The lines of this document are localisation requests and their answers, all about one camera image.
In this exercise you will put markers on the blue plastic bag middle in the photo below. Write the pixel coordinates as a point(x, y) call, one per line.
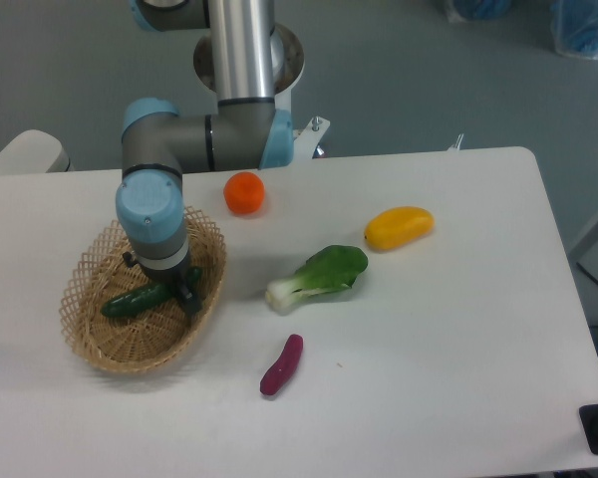
point(479, 10)

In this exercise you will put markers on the blue plastic bag right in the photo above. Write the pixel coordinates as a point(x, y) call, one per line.
point(574, 28)

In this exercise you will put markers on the white chair armrest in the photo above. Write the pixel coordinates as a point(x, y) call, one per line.
point(33, 152)

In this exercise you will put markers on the woven wicker basket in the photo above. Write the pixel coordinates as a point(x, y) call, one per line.
point(154, 337)

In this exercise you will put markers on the orange tangerine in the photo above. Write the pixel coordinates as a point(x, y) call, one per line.
point(244, 193)

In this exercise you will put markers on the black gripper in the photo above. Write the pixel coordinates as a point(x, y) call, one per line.
point(172, 272)

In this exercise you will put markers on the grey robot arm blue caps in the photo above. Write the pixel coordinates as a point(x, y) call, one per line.
point(160, 146)

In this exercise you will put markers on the green cucumber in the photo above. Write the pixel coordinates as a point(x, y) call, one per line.
point(144, 298)

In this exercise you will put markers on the blue plastic bag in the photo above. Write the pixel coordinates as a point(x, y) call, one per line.
point(574, 28)
point(479, 10)

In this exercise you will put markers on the purple sweet potato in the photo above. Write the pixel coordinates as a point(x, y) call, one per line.
point(284, 367)

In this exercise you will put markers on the green bok choy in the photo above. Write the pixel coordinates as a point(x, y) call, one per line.
point(332, 270)

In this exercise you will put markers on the yellow mango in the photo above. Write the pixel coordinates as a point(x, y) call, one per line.
point(397, 227)

